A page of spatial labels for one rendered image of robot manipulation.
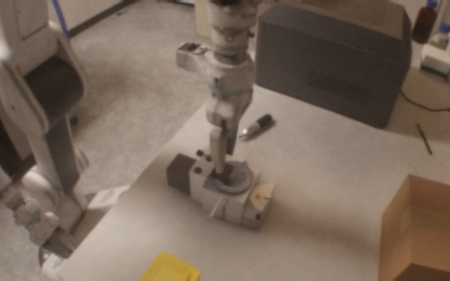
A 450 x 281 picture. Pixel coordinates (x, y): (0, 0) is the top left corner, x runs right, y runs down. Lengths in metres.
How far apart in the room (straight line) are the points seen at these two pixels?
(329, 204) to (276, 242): 0.18
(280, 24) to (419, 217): 0.66
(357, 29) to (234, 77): 0.55
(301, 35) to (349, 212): 0.51
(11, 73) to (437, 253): 0.96
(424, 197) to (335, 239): 0.22
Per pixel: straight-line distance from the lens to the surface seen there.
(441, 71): 1.57
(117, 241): 0.78
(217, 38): 0.51
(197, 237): 0.76
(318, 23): 1.00
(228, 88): 0.54
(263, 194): 0.74
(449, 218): 0.75
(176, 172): 0.77
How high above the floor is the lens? 1.56
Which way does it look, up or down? 44 degrees down
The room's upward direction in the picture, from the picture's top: 3 degrees clockwise
